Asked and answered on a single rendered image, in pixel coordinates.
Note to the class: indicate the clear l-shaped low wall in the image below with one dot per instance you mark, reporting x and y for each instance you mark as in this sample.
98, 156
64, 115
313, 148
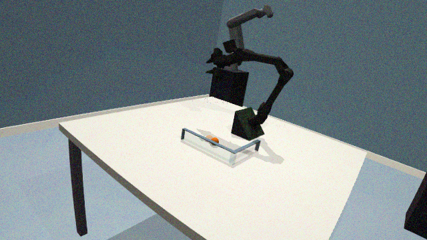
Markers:
216, 151

